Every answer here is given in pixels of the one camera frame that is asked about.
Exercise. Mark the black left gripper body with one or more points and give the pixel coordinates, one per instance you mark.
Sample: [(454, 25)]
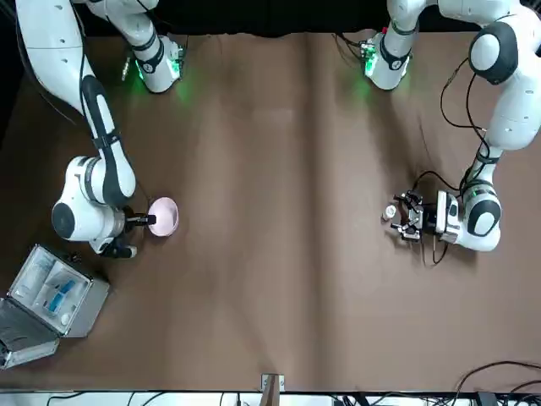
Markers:
[(431, 220)]

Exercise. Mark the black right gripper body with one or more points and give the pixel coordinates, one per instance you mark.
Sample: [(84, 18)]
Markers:
[(129, 222)]

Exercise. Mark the pink bowl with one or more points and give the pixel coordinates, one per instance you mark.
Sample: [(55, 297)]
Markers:
[(167, 215)]

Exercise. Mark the white vitamin bottle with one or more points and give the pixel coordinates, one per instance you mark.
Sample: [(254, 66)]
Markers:
[(389, 211)]

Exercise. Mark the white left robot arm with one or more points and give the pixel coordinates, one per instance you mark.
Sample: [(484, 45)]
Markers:
[(511, 118)]

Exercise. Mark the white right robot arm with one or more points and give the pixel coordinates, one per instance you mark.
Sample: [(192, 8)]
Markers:
[(55, 42)]

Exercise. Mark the blue white carton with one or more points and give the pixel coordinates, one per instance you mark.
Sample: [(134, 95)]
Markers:
[(67, 287), (55, 302)]

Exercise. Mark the open silver metal case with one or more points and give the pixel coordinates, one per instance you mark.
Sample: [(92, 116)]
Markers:
[(84, 304)]

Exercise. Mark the white gauze packet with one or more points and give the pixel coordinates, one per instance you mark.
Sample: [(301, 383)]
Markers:
[(34, 270)]

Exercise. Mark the aluminium frame post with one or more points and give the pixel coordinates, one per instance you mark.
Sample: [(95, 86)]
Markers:
[(272, 391)]

